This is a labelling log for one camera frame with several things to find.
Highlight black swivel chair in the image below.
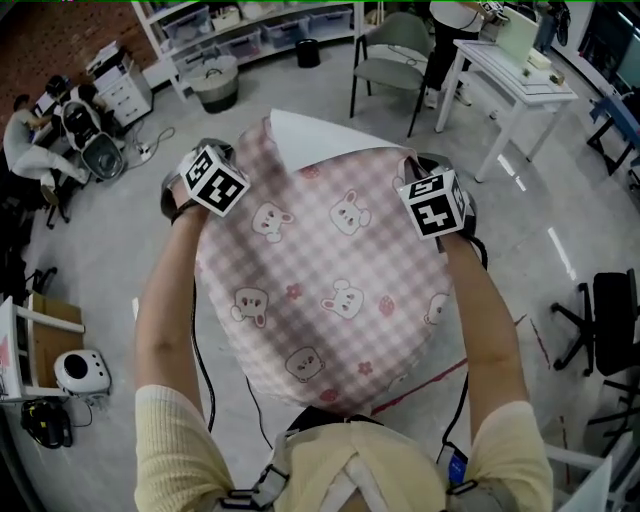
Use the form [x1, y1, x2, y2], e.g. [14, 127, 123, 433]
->
[29, 167, 74, 230]

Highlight black office chair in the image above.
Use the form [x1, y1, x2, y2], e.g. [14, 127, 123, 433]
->
[587, 377, 640, 442]
[549, 268, 640, 379]

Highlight black yellow bag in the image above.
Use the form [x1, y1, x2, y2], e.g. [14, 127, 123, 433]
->
[19, 398, 75, 450]

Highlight long red floor tape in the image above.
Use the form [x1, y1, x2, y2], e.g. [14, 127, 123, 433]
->
[369, 357, 471, 417]

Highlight grey-green chair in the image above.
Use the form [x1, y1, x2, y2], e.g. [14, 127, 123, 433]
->
[349, 10, 436, 139]

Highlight white drawer cabinet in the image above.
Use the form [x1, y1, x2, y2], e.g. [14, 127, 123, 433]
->
[97, 64, 154, 132]

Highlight white frame table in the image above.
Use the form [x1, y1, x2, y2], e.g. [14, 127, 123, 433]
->
[0, 294, 86, 407]

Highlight black wrist band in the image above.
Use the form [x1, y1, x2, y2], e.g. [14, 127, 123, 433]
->
[168, 202, 201, 227]

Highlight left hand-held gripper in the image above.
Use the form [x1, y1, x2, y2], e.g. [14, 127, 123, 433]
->
[159, 138, 251, 224]

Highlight open white capsule backpack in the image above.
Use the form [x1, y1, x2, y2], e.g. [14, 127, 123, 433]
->
[59, 99, 127, 182]

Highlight person's left forearm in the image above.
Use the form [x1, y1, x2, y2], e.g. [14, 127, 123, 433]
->
[133, 202, 215, 396]

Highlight grey woven basket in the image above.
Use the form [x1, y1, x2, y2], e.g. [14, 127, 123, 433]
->
[185, 54, 240, 115]

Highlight white desk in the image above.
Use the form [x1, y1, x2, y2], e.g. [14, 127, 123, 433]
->
[542, 429, 640, 512]

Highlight short red floor tape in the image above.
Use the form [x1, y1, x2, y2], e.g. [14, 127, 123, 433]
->
[528, 315, 552, 372]

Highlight cream knit cardigan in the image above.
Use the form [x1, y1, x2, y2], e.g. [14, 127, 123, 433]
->
[133, 383, 555, 512]

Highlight blue table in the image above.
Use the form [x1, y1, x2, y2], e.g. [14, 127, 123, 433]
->
[587, 92, 640, 176]

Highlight black waste bin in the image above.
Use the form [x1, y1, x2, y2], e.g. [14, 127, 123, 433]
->
[295, 38, 321, 69]

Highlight grey body harness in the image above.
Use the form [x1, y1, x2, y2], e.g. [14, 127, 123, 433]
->
[217, 404, 506, 512]

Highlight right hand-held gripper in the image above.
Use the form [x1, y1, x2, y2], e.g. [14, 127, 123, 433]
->
[397, 152, 481, 254]

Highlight cardboard box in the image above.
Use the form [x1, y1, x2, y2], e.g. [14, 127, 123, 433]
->
[27, 292, 84, 389]

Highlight pink checked tablecloth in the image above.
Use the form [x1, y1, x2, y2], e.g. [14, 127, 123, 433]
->
[194, 107, 454, 416]

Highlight white printer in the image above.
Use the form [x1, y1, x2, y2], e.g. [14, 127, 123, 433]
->
[84, 42, 136, 81]

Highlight black trousers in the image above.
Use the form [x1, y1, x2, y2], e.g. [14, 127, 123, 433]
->
[287, 405, 384, 434]

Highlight pale green box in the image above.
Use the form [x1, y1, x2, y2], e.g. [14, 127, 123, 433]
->
[499, 5, 540, 65]

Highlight row of clear storage bins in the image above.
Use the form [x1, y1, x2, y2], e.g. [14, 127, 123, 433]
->
[162, 3, 354, 76]

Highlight person's right forearm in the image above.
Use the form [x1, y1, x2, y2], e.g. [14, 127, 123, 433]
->
[439, 234, 531, 407]

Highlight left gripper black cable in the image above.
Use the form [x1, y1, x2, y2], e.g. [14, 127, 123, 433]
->
[191, 277, 217, 434]

